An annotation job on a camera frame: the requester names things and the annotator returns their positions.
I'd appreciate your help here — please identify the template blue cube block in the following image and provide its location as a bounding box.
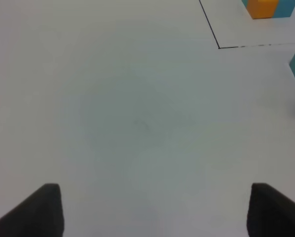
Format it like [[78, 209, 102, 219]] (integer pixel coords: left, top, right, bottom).
[[273, 0, 295, 18]]

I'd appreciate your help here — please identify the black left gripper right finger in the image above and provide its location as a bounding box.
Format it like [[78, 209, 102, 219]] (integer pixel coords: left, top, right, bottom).
[[246, 183, 295, 237]]

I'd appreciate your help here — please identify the template orange cube block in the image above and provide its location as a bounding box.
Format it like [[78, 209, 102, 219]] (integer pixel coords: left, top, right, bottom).
[[246, 0, 279, 19]]

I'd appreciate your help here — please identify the template green cube block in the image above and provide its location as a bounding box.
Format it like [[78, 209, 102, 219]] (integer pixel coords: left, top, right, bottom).
[[242, 0, 248, 7]]

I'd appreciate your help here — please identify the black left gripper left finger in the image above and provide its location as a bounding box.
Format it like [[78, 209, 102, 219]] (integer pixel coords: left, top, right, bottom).
[[0, 183, 64, 237]]

